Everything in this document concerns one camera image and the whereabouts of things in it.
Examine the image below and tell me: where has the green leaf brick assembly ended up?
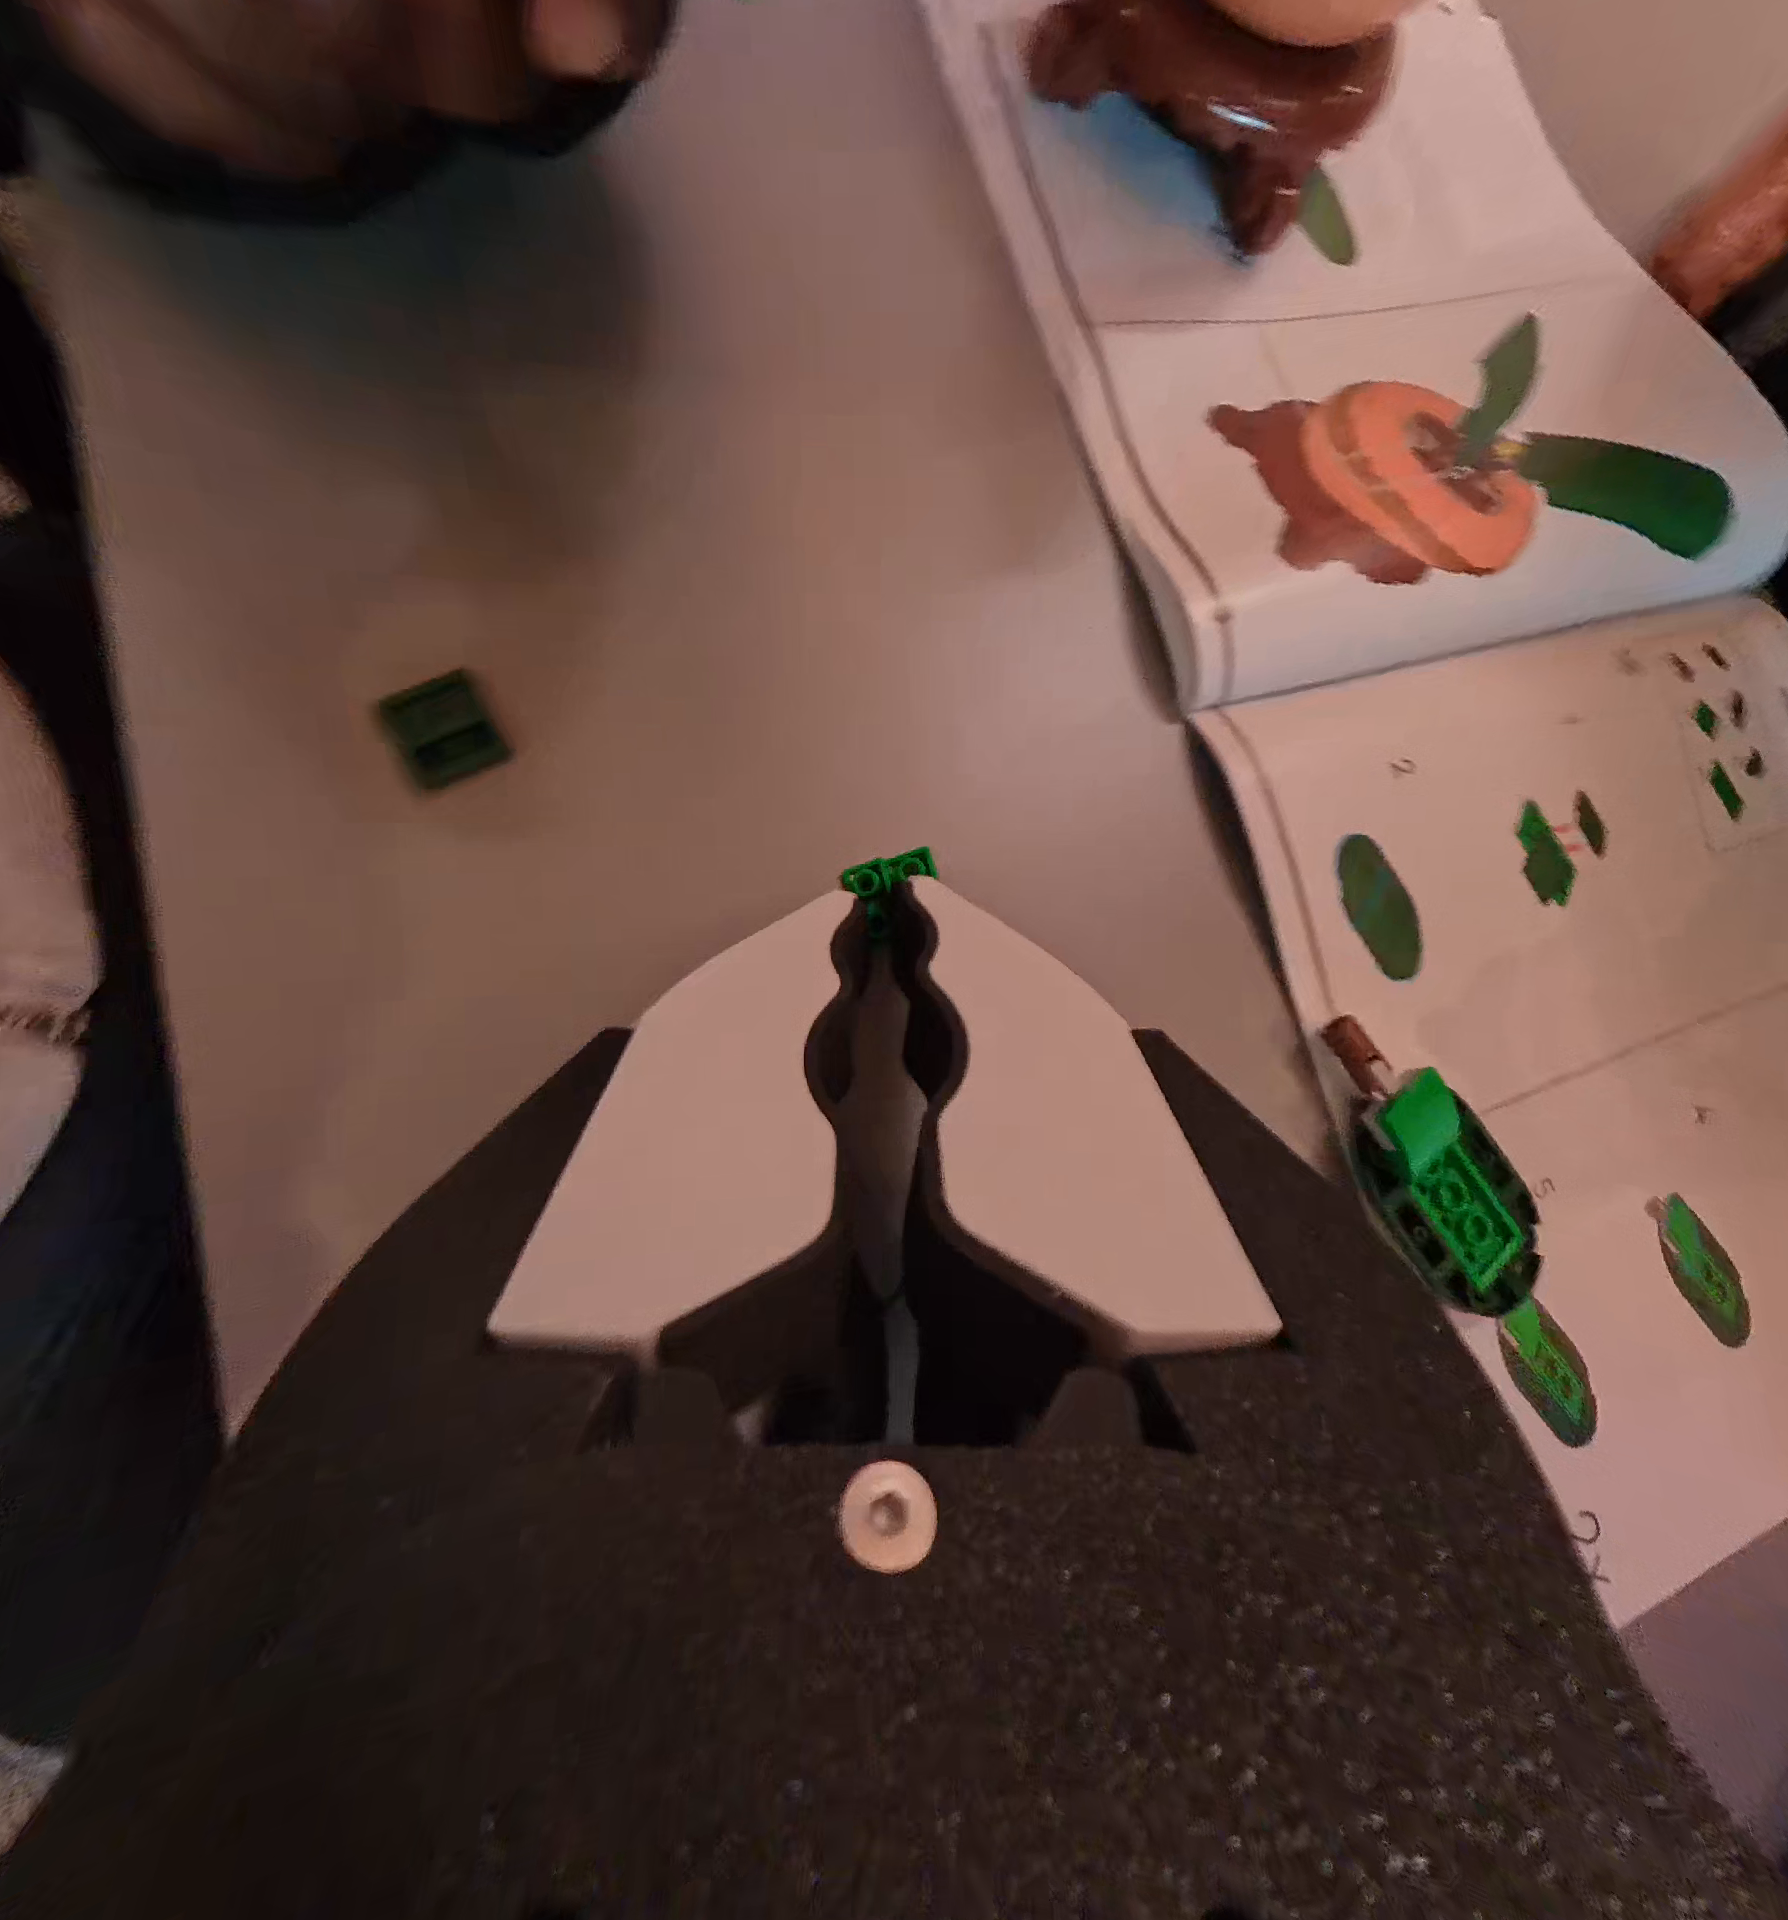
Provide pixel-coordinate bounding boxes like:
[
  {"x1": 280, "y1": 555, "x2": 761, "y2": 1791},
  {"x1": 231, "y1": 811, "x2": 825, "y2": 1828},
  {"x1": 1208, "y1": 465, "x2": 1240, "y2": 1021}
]
[{"x1": 1348, "y1": 1068, "x2": 1552, "y2": 1311}]

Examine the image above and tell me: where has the dark cloth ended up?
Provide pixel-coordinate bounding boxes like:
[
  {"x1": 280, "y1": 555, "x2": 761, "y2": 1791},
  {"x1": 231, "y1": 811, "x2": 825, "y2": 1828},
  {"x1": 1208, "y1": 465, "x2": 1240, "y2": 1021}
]
[{"x1": 0, "y1": 166, "x2": 225, "y2": 1745}]

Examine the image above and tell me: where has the black and orange product box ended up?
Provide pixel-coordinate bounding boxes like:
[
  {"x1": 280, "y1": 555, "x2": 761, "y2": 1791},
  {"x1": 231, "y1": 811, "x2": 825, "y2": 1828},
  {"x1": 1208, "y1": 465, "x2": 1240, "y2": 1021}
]
[{"x1": 1651, "y1": 50, "x2": 1788, "y2": 633}]

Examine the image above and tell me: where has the white desk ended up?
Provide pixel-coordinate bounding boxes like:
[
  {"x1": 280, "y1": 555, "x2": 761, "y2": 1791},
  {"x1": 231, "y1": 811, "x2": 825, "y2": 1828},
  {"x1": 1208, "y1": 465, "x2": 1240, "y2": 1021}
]
[{"x1": 0, "y1": 0, "x2": 1788, "y2": 1894}]

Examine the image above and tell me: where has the open instruction booklet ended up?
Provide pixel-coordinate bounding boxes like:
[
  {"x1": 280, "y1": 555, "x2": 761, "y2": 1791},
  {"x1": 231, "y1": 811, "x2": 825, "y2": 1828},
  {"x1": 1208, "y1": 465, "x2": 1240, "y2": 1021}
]
[{"x1": 917, "y1": 0, "x2": 1788, "y2": 1631}]

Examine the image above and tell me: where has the brick flower pot model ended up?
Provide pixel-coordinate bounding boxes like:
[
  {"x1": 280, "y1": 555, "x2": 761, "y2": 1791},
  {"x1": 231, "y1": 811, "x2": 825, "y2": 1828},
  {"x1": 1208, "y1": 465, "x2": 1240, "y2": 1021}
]
[{"x1": 1019, "y1": 0, "x2": 1400, "y2": 267}]

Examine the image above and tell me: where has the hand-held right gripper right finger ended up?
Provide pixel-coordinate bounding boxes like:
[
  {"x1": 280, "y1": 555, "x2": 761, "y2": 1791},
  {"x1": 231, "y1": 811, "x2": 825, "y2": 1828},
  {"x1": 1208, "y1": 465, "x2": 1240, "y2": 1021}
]
[{"x1": 895, "y1": 877, "x2": 1284, "y2": 1349}]

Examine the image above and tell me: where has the person's left hand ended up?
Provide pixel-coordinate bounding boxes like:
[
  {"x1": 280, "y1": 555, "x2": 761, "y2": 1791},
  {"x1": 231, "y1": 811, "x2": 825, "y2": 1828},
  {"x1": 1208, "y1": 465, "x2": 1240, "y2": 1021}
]
[{"x1": 24, "y1": 0, "x2": 679, "y2": 177}]

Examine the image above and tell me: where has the small green brick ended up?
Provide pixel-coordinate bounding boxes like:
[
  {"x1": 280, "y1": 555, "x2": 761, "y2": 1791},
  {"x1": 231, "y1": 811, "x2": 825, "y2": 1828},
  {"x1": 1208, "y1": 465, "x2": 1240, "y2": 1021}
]
[{"x1": 839, "y1": 847, "x2": 937, "y2": 941}]

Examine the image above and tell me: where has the green studded plate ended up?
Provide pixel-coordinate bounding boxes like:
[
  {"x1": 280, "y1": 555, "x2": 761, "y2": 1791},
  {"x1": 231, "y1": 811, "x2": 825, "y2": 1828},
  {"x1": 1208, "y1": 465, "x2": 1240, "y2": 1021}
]
[{"x1": 377, "y1": 669, "x2": 516, "y2": 793}]

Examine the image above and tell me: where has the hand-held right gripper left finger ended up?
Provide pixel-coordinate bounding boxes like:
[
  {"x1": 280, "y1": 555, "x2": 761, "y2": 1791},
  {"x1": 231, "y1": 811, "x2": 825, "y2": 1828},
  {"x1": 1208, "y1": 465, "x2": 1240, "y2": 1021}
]
[{"x1": 485, "y1": 880, "x2": 899, "y2": 1371}]

